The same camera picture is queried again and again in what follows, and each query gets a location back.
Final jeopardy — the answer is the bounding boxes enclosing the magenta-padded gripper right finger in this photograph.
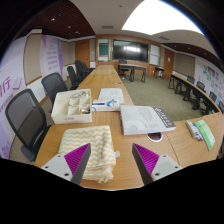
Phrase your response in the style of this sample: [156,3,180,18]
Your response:
[131,143,183,186]

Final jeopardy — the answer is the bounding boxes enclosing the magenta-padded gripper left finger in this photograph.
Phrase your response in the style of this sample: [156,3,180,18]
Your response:
[41,143,92,186]

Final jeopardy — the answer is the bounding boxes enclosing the cream zigzag knit towel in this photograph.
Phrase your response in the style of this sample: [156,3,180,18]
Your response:
[58,125,121,184]

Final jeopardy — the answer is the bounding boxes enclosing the white compartment organizer box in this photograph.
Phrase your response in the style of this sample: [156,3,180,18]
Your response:
[50,88,93,125]

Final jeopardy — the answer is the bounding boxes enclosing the white marker pens bundle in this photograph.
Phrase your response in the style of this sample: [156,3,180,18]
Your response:
[185,119,204,142]

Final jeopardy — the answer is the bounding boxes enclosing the small blue-white flat box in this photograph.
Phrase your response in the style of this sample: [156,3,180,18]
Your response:
[90,98,122,113]

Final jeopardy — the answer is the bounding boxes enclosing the green booklet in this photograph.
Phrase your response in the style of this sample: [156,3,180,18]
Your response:
[193,118,217,152]

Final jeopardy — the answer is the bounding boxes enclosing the black mesh office chair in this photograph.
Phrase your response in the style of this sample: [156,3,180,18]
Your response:
[40,71,69,114]
[4,88,53,163]

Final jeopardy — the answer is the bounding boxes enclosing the white printed paper sheet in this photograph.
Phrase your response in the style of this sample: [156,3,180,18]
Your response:
[97,87,126,105]

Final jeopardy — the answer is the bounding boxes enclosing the long curved wooden table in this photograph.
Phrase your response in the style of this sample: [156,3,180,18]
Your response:
[168,73,224,116]

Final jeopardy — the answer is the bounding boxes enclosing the black office chairs group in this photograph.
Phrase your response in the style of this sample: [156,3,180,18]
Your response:
[66,59,96,91]

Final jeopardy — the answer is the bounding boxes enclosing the black chairs row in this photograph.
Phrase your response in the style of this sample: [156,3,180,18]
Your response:
[184,74,224,114]

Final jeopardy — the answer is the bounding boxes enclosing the small dark side table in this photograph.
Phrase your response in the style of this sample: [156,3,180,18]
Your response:
[153,65,165,79]

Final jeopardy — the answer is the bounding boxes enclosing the dark-legged wooden desk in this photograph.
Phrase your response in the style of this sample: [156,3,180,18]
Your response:
[118,63,148,83]

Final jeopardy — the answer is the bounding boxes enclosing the brown wooden door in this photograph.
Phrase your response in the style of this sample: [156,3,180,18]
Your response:
[163,48,176,80]
[74,39,91,68]

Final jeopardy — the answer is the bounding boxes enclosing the black desk chair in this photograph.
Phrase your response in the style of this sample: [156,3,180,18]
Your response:
[118,58,130,79]

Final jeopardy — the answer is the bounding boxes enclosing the bright ceiling light panel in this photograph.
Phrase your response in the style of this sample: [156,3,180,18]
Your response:
[121,0,205,36]

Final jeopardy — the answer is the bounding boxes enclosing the round table cable grommet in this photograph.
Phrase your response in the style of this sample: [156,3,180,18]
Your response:
[146,131,164,143]

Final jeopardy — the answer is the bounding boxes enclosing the white wall board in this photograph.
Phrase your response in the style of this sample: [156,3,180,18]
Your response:
[148,44,162,66]

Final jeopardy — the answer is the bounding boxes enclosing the purple wall banner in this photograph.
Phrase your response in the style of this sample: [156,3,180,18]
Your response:
[39,34,65,81]

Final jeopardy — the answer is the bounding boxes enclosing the large black wall screen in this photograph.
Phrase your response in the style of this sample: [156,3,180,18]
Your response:
[112,39,150,63]

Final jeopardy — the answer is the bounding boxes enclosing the green framed wall board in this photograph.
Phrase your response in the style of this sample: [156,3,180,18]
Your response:
[97,38,111,63]

